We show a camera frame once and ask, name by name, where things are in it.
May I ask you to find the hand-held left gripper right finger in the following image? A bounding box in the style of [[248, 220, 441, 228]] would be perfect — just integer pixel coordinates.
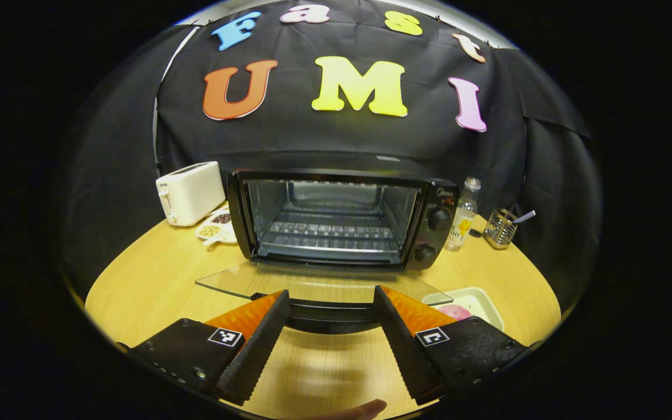
[[373, 284, 542, 407]]

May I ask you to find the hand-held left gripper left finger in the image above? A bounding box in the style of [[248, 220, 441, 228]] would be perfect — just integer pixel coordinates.
[[115, 289, 292, 407]]

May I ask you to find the pink food slice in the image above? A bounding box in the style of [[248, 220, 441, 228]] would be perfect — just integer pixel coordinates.
[[438, 303, 473, 322]]

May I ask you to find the white food tray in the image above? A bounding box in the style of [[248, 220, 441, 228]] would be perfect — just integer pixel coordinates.
[[422, 286, 505, 332]]

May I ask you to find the black electric oven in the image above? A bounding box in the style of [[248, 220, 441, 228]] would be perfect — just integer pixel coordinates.
[[195, 168, 460, 335]]

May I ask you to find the white divided snack dish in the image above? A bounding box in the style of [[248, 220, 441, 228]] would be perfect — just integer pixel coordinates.
[[195, 205, 239, 246]]

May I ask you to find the clear bottle with yellow label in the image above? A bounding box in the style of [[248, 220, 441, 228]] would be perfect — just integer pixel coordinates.
[[446, 177, 481, 251]]

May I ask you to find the white toaster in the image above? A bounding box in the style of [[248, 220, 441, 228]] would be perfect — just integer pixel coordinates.
[[155, 161, 227, 227]]

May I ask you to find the wire mesh holder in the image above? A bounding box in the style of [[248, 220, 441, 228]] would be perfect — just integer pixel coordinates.
[[483, 208, 519, 250]]

